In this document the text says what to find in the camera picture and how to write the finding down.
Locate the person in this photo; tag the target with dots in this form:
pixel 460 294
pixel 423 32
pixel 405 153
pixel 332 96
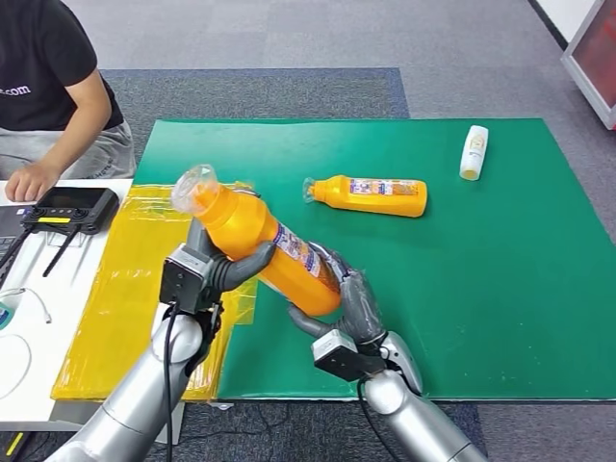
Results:
pixel 38 64

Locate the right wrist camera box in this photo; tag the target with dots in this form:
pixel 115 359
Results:
pixel 341 360

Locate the orange bottle with clear cap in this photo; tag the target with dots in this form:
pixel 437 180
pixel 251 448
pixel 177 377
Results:
pixel 375 197
pixel 245 226

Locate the person's hand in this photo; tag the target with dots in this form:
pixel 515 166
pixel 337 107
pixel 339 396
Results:
pixel 26 183

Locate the red panel with white frame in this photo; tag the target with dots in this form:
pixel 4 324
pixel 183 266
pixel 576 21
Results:
pixel 596 57

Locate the dark laptop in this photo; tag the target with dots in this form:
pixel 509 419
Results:
pixel 8 226

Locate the black controller with antennas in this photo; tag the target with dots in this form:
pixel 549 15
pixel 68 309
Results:
pixel 77 207

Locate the yellow tape strip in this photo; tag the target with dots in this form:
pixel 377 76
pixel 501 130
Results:
pixel 14 444

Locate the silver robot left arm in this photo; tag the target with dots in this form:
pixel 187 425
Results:
pixel 140 402

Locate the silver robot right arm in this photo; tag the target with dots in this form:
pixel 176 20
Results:
pixel 418 421

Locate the small white bottle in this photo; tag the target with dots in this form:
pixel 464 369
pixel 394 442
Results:
pixel 474 153

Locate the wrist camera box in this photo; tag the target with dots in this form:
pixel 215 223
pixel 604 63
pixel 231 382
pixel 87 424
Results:
pixel 341 360
pixel 185 280

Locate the person's forearm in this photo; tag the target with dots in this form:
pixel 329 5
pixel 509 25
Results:
pixel 77 134

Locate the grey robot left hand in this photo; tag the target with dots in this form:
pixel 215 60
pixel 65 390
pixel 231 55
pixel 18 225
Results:
pixel 241 268

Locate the teal and white device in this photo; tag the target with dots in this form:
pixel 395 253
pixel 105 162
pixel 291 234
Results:
pixel 4 317

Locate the yellow plastic sheet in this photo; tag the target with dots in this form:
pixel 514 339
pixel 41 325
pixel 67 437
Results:
pixel 125 293

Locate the green mat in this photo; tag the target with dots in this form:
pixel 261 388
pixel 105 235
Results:
pixel 481 268

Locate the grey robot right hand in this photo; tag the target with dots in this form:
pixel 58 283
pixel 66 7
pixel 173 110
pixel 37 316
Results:
pixel 358 306

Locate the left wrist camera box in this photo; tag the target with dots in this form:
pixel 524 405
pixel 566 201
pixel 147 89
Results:
pixel 185 280

